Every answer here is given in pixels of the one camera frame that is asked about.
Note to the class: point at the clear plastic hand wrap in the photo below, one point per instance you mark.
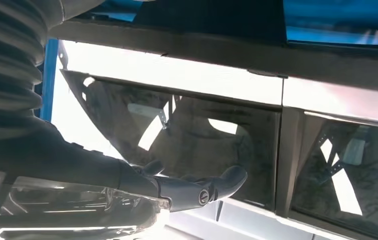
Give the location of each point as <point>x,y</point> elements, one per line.
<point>60,205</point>

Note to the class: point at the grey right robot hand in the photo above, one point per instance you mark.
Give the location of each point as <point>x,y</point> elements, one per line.
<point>76,159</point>

